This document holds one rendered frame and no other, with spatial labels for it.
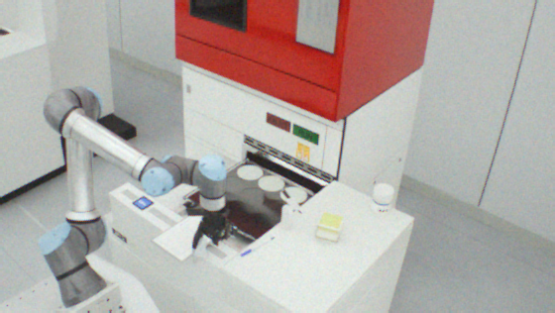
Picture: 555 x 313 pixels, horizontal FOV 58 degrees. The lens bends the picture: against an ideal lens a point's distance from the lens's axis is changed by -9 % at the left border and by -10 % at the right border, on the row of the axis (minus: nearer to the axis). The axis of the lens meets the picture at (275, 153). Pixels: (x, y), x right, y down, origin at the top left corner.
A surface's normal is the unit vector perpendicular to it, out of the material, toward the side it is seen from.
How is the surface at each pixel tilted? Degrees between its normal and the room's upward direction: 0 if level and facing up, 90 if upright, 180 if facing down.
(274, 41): 90
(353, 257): 0
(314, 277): 0
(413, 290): 0
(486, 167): 90
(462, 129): 90
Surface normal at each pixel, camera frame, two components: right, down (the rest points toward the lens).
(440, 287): 0.06, -0.84
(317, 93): -0.62, 0.40
